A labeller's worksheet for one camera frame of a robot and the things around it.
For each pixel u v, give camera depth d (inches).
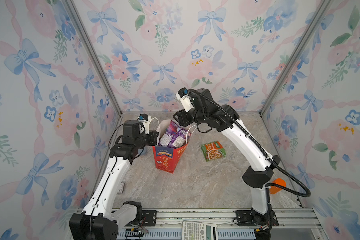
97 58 34.8
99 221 14.6
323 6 27.1
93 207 15.4
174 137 30.1
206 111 19.2
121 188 32.0
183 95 22.7
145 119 25.8
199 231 27.7
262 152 18.3
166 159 30.8
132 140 22.1
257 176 19.2
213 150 38.5
